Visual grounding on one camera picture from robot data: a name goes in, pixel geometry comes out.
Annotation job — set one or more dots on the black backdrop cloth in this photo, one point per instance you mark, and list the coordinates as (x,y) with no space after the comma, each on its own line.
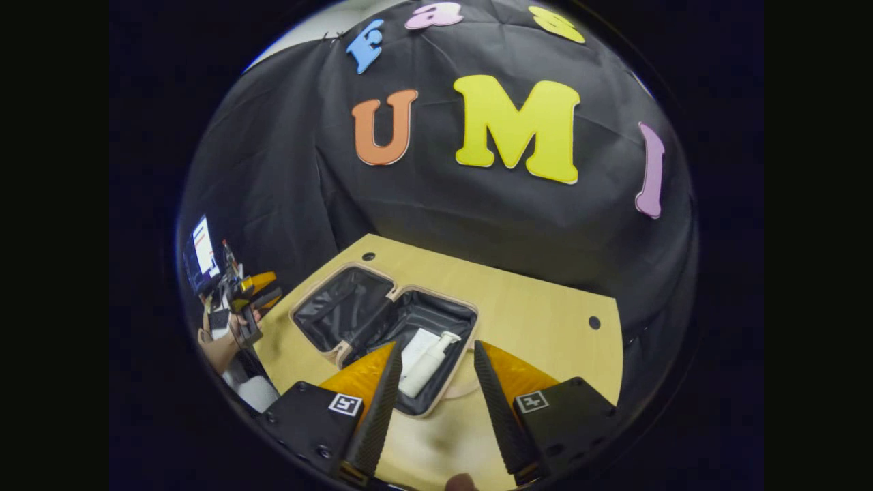
(477,225)

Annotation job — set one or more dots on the white pump bottle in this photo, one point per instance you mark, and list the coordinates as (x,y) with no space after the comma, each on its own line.
(423,372)

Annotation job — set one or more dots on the red capped pen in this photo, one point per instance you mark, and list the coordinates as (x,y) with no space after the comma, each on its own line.
(228,256)

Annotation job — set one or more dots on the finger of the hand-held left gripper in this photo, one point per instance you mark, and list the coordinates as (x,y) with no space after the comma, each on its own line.
(269,299)
(259,281)

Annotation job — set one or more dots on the computer monitor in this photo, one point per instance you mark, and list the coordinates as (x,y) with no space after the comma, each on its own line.
(203,252)

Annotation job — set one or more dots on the pink suitcase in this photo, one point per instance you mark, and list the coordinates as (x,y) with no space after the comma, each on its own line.
(341,307)

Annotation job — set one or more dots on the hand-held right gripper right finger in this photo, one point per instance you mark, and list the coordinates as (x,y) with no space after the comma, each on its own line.
(501,416)

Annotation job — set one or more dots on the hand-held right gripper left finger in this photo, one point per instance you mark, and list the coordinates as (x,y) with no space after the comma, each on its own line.
(378,416)

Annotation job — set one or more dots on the person's white garment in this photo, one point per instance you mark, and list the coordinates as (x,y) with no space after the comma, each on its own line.
(256,394)

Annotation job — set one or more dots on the white squeeze tube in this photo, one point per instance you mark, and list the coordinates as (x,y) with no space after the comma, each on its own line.
(415,344)

